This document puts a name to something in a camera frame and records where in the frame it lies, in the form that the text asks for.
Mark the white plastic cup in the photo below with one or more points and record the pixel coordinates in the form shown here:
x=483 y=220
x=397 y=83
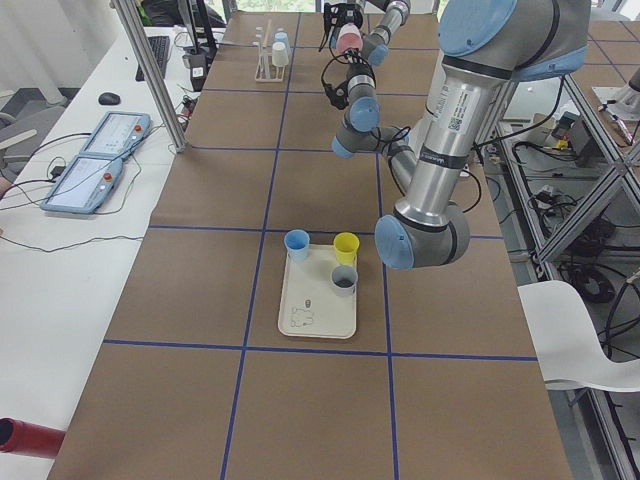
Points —
x=279 y=54

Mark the red cylinder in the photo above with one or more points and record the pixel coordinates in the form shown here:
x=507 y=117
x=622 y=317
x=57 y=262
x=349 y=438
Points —
x=27 y=439

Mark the cream plastic tray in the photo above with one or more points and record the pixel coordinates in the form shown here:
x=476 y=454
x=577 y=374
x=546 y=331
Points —
x=308 y=306

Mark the white wire cup rack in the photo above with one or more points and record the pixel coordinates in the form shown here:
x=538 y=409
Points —
x=265 y=71

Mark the yellow plastic cup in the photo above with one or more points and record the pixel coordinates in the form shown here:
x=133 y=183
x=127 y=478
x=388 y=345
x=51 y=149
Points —
x=346 y=246

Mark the black computer mouse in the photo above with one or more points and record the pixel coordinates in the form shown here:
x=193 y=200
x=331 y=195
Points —
x=109 y=99

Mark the grey plastic cup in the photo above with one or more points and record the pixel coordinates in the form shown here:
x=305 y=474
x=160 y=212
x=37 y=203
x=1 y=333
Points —
x=344 y=280

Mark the blue plastic cup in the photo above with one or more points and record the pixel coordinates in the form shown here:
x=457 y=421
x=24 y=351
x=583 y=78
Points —
x=297 y=243
x=281 y=36

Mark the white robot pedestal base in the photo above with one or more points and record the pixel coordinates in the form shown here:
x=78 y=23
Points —
x=444 y=142

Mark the teach pendant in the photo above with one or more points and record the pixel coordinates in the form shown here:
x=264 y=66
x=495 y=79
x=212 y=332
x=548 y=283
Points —
x=116 y=134
x=83 y=186

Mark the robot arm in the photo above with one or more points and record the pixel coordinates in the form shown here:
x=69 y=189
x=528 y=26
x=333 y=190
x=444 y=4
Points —
x=484 y=44
x=374 y=46

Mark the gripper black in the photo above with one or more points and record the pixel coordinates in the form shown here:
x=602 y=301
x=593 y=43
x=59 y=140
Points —
x=343 y=11
x=356 y=59

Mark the teach pendant far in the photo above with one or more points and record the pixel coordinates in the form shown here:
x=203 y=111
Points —
x=116 y=134

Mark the teach pendant near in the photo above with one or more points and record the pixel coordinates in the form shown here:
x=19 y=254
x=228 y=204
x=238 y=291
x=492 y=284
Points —
x=83 y=186

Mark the white chair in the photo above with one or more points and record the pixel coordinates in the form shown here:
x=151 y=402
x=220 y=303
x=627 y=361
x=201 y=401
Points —
x=566 y=344

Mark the pink plastic cup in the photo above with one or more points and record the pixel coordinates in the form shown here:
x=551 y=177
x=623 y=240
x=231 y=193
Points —
x=349 y=38

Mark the aluminium frame post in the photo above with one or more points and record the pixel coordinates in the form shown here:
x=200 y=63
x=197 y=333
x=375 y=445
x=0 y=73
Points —
x=130 y=20

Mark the black keyboard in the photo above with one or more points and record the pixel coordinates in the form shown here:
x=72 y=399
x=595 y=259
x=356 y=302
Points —
x=160 y=47

